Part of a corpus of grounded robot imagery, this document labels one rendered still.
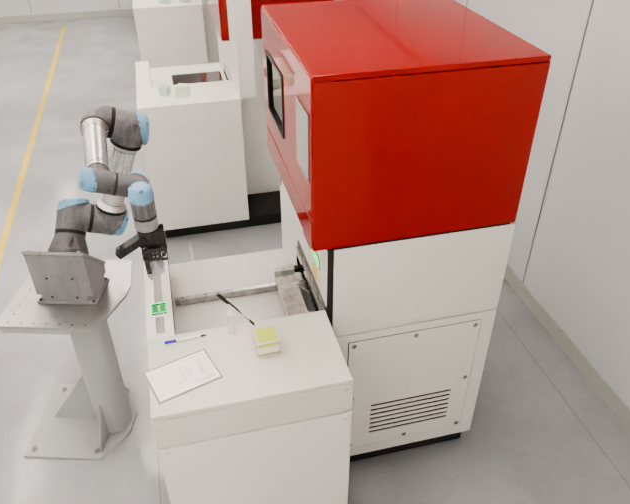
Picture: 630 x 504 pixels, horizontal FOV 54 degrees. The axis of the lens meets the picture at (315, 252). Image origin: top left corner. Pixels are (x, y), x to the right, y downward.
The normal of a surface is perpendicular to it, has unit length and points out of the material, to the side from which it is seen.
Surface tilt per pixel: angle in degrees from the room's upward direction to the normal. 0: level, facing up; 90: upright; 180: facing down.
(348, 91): 90
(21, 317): 0
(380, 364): 90
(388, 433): 90
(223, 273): 0
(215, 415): 90
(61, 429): 0
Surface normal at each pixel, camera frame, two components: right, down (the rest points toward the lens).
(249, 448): 0.25, 0.56
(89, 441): 0.00, -0.82
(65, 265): -0.04, 0.58
